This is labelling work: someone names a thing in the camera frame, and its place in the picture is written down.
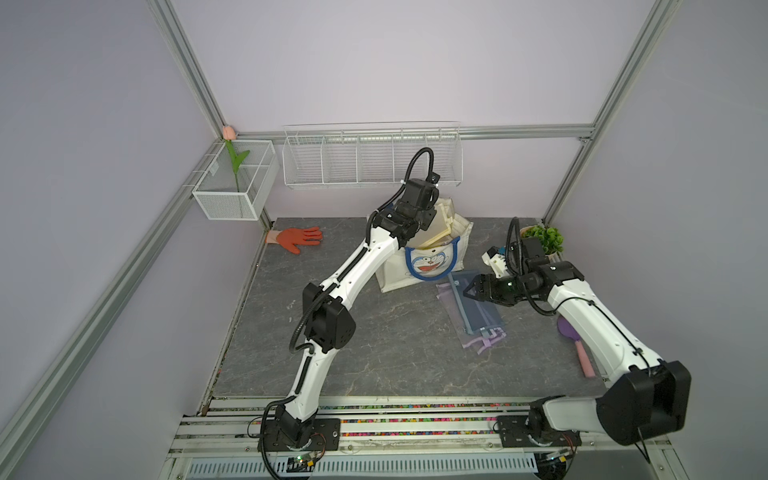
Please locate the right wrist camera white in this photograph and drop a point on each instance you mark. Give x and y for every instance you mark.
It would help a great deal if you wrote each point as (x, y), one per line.
(494, 258)

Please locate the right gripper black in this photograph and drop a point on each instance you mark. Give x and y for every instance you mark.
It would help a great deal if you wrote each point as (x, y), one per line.
(489, 292)

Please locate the red rubber glove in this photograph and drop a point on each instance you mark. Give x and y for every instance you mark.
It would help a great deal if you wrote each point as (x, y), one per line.
(291, 239)

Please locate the white canvas Doraemon tote bag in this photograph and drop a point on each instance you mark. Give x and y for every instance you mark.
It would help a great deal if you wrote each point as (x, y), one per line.
(410, 266)

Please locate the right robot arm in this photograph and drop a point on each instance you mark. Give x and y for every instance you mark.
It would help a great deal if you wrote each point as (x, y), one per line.
(646, 396)

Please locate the blue mesh pouch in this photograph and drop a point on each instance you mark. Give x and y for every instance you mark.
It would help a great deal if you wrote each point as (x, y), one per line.
(478, 317)

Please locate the purple mesh pouch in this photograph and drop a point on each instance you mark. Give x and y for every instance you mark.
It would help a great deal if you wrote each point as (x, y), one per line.
(478, 343)

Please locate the yellow mesh pouch bottom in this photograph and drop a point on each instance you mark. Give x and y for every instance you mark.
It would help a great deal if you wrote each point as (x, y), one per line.
(440, 229)

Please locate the long white wire wall basket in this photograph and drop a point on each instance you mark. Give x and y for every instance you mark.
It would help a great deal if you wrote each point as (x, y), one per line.
(346, 155)

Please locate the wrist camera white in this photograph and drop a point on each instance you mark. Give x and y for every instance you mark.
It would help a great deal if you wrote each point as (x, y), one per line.
(494, 258)
(433, 178)

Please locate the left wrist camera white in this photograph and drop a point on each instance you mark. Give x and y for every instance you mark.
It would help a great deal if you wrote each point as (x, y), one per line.
(433, 178)

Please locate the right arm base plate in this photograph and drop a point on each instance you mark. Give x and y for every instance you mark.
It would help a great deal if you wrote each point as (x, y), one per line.
(518, 431)

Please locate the artificial pink tulip flower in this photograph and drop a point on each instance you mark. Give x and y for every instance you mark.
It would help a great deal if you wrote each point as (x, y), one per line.
(229, 135)

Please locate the green plant in beige pot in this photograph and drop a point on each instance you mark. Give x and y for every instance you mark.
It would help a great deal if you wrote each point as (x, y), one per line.
(552, 241)

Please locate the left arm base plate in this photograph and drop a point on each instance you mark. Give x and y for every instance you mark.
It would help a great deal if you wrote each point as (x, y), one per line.
(314, 434)

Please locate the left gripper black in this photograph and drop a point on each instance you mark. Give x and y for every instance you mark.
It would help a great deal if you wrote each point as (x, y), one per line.
(429, 218)

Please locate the small white mesh wall basket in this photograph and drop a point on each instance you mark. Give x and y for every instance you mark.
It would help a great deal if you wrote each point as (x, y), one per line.
(215, 191)

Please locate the white slotted vent grille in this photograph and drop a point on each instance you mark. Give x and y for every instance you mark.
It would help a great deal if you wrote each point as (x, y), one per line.
(342, 466)

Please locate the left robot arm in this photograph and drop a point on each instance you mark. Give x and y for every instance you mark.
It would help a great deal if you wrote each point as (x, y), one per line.
(326, 325)

